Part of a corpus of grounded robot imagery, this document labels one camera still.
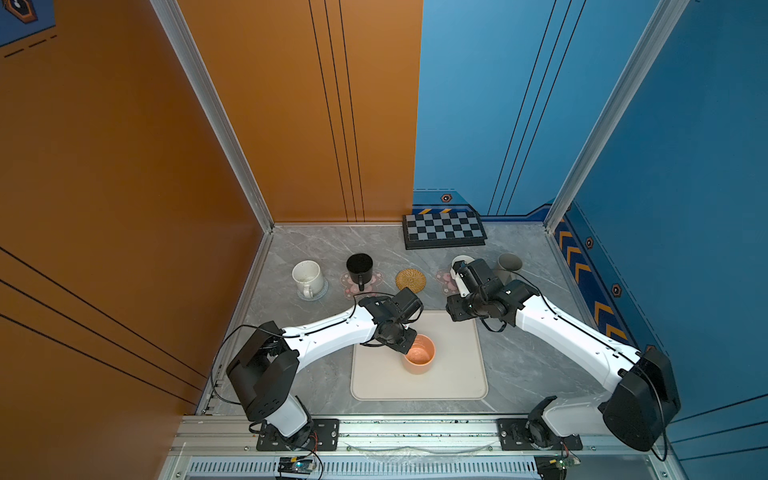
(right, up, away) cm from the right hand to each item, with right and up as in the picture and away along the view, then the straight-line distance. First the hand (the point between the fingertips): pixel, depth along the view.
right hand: (451, 306), depth 82 cm
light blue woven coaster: (-41, 0, +16) cm, 44 cm away
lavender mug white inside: (+7, +13, +17) cm, 22 cm away
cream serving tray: (-20, -19, 0) cm, 28 cm away
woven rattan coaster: (-10, +6, +20) cm, 24 cm away
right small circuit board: (+24, -34, -13) cm, 44 cm away
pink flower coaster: (-30, +3, +18) cm, 35 cm away
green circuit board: (-40, -36, -12) cm, 55 cm away
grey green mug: (+20, +11, +12) cm, 26 cm away
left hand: (-12, -10, +1) cm, 16 cm away
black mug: (-27, +10, +14) cm, 32 cm away
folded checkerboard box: (+1, +23, +30) cm, 38 cm away
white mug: (-45, +7, +17) cm, 49 cm away
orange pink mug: (-8, -14, +3) cm, 17 cm away
